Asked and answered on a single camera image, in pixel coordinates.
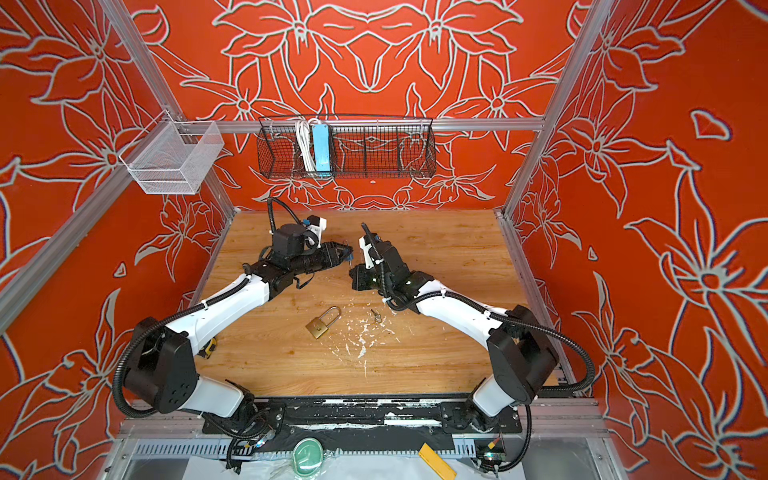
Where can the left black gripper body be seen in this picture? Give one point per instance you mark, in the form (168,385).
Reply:
(326,257)

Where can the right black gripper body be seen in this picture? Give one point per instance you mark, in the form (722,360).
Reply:
(366,279)

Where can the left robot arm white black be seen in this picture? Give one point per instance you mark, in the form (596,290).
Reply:
(157,373)

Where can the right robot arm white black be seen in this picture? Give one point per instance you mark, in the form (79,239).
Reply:
(520,349)

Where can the large brass padlock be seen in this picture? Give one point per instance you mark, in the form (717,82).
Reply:
(319,325)

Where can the light blue box in basket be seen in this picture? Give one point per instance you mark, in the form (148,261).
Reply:
(321,142)

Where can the yellow black tape measure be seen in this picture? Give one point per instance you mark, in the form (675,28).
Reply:
(208,349)

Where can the clear plastic bin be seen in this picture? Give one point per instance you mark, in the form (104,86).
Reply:
(175,157)

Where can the green tape roll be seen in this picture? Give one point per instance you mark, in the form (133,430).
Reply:
(307,457)

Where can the yellow flat block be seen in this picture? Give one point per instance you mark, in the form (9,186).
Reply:
(439,466)

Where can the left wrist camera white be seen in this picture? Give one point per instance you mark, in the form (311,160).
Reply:
(316,226)

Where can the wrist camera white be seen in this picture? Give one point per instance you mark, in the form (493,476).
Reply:
(316,226)
(369,254)

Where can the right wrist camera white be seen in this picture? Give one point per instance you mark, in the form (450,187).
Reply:
(369,254)

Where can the black wire basket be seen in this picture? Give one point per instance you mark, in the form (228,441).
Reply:
(362,147)

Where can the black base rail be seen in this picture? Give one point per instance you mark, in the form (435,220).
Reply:
(368,423)

